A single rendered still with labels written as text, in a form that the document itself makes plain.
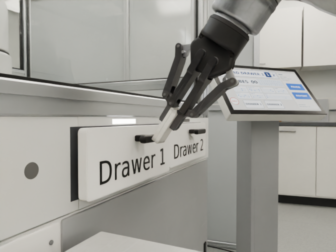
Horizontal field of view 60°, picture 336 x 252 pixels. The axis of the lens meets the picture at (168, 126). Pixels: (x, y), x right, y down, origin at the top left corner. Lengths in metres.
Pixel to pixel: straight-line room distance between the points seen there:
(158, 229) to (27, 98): 0.47
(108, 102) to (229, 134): 1.67
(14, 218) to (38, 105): 0.14
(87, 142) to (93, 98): 0.09
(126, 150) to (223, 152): 1.67
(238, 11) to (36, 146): 0.34
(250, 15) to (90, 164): 0.32
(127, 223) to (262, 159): 0.93
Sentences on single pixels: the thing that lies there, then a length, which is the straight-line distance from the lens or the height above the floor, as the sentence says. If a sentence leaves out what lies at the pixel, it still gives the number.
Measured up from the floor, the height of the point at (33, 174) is 0.87.
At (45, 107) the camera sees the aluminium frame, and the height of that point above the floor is 0.96.
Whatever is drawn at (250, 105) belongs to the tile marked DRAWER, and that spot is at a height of 1.00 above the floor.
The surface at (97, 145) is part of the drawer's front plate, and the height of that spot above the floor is 0.90.
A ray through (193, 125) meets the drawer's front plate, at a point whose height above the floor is 0.92.
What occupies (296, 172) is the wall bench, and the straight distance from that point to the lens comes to 3.46.
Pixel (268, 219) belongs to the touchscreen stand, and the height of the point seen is 0.46.
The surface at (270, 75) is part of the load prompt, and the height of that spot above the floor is 1.15.
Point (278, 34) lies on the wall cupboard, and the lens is 3.88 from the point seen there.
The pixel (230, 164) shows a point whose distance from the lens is 2.17.
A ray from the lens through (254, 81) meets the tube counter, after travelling 1.42.
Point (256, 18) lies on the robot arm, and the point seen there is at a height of 1.09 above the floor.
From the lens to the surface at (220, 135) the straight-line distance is 2.15.
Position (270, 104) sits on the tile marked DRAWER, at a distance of 1.35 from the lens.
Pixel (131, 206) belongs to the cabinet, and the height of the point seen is 0.76.
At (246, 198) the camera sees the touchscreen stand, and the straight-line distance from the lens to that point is 1.46.
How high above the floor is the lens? 0.94
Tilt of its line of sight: 1 degrees down
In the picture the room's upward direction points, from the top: straight up
